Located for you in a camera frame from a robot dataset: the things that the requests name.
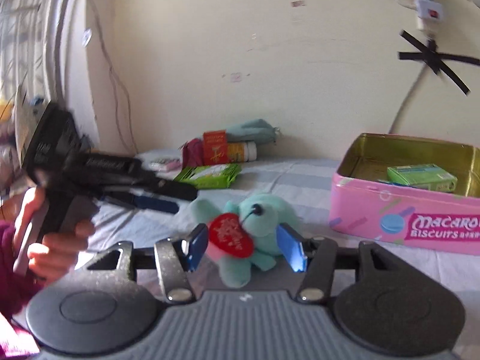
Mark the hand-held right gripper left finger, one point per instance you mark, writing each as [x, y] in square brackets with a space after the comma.
[195, 249]

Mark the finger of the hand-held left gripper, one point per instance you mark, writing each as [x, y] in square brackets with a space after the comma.
[168, 188]
[155, 204]

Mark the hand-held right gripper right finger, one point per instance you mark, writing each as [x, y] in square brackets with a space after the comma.
[293, 249]

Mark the teal plush toy red heart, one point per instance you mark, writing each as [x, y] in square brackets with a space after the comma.
[258, 213]

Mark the pink biscuit tin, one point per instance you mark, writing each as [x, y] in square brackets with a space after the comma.
[378, 210]

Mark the teal fabric pouch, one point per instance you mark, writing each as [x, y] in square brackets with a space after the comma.
[249, 129]

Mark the person's left forearm magenta sleeve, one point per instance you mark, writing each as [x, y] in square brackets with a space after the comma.
[13, 281]

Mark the person's left hand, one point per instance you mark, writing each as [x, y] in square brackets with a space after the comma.
[56, 245]

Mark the white pink packet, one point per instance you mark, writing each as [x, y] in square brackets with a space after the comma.
[161, 162]

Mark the magenta cloth pouch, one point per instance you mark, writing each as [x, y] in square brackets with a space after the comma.
[193, 152]

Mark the green wipes packet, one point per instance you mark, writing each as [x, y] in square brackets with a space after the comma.
[212, 176]

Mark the red cardboard box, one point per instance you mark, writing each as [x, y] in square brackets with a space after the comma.
[215, 147]

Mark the striped bed sheet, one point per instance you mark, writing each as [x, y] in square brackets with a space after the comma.
[292, 180]

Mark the orange bottle white cap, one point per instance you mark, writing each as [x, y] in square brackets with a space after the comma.
[242, 152]

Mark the light curtain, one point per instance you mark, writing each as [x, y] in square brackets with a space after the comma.
[41, 26]

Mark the green cardboard box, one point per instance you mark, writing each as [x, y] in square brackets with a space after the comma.
[422, 176]

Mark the black tape cross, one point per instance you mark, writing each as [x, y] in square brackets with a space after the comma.
[437, 57]

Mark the white power strip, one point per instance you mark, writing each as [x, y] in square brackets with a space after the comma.
[427, 3]

